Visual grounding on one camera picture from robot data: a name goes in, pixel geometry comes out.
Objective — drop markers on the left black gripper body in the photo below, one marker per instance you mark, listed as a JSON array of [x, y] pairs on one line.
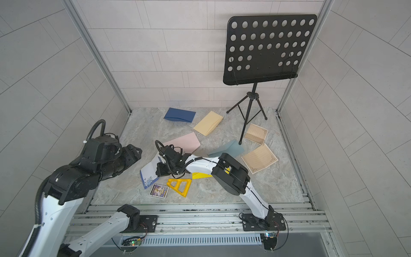
[[127, 158]]

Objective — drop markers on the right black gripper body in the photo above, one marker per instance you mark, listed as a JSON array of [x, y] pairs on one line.
[[168, 166]]

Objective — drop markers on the pink envelope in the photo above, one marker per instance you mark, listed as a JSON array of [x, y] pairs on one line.
[[187, 143]]

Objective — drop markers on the white blue floral letter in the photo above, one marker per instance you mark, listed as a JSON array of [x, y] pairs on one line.
[[148, 172]]

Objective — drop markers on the navy blue envelope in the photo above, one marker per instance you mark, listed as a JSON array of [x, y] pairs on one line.
[[178, 115]]

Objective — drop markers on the kraft tan envelope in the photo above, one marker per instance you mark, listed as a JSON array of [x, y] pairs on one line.
[[208, 123]]

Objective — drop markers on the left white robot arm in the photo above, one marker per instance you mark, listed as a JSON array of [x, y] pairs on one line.
[[60, 195]]

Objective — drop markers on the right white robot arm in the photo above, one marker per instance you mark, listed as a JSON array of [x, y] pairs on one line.
[[225, 169]]

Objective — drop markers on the yellow envelope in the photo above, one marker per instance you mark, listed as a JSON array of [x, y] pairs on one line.
[[198, 175]]

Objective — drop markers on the light teal envelope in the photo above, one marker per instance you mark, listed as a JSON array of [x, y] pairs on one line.
[[233, 148]]

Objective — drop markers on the yellow triangle ruler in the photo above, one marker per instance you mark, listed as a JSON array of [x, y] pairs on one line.
[[181, 186]]

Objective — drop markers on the colourful picture card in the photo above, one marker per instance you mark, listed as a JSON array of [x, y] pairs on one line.
[[159, 191]]

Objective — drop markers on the left circuit board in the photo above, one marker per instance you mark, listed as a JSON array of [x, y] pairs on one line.
[[133, 241]]

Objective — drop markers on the circuit board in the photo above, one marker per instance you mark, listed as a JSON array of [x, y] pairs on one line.
[[269, 240], [133, 241]]

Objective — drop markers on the right circuit board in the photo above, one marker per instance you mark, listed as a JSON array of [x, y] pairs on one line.
[[269, 240]]

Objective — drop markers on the black perforated music stand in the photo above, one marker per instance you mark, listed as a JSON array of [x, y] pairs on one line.
[[265, 48]]

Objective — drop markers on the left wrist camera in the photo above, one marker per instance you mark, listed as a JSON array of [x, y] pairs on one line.
[[101, 150]]

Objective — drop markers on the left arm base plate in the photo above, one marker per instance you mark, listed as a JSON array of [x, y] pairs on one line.
[[142, 224]]

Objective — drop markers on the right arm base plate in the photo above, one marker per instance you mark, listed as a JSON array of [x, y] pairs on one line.
[[273, 222]]

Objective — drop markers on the aluminium rail frame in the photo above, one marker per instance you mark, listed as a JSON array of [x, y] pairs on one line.
[[203, 218]]

